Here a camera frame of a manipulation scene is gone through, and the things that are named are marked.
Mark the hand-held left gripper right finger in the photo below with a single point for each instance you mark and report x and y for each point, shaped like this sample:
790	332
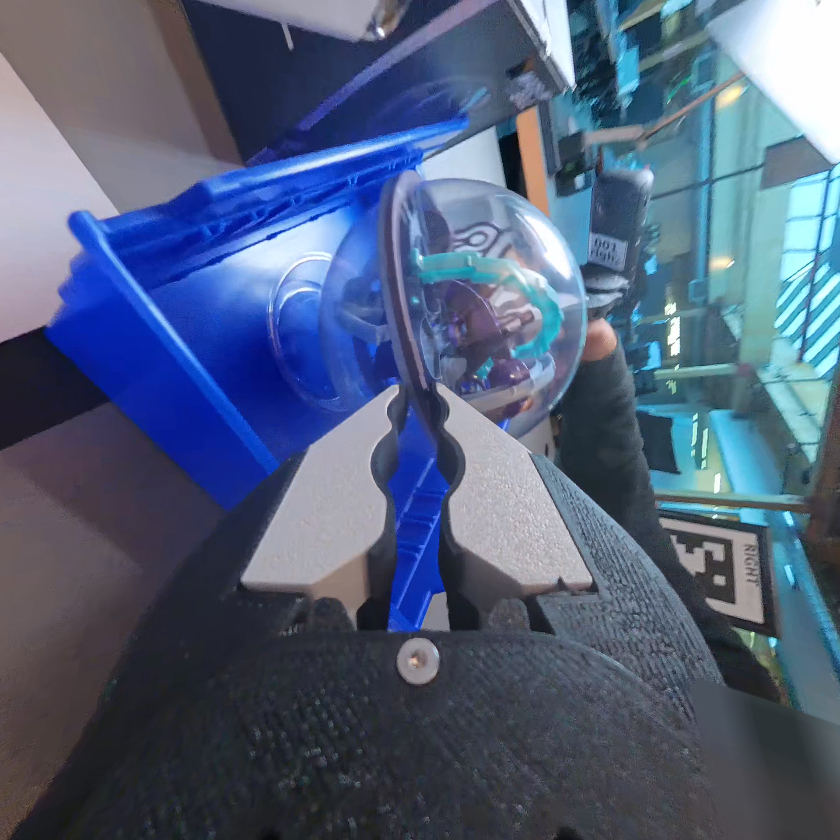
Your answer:
512	518

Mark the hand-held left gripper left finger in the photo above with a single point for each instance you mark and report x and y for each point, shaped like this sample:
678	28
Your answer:
315	518

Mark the clear maze ball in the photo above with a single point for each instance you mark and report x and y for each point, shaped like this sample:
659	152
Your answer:
472	295

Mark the blue plastic bin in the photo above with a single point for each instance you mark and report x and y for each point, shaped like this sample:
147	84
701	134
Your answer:
197	341

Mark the person's right hand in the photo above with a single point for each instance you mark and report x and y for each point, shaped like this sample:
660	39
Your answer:
600	341

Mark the orange edged desk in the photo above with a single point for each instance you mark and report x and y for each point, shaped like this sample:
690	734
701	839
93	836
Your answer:
530	157

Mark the printed marker tag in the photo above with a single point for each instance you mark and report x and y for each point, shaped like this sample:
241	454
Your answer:
722	604

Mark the black toy packaging box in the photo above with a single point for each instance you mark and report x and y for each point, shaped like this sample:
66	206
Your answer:
315	79

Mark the pale display board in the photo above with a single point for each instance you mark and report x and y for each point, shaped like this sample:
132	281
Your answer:
295	13

